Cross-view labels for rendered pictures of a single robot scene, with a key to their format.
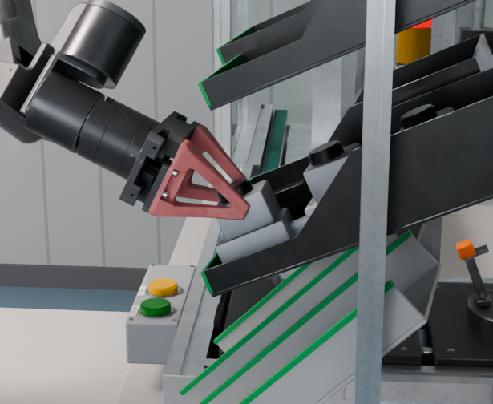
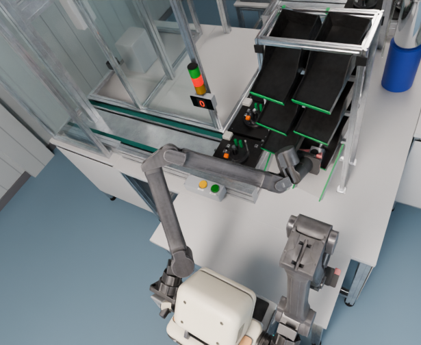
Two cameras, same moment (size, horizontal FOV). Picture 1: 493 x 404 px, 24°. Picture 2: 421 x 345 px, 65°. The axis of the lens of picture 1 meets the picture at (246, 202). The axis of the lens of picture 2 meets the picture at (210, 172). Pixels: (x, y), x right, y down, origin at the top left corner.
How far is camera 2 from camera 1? 133 cm
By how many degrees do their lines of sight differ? 50
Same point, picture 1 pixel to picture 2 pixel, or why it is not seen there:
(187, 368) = (250, 188)
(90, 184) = not seen: outside the picture
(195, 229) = (129, 169)
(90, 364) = (203, 211)
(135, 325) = (220, 194)
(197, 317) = (220, 181)
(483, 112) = not seen: hidden behind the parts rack
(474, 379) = not seen: hidden behind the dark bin
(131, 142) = (311, 165)
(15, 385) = (207, 231)
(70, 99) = (303, 170)
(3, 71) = (285, 181)
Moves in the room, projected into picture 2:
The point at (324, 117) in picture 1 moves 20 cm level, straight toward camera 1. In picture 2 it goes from (93, 114) to (116, 120)
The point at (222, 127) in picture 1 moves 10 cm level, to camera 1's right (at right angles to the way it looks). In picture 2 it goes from (97, 142) to (107, 130)
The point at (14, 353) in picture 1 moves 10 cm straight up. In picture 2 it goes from (187, 228) to (181, 220)
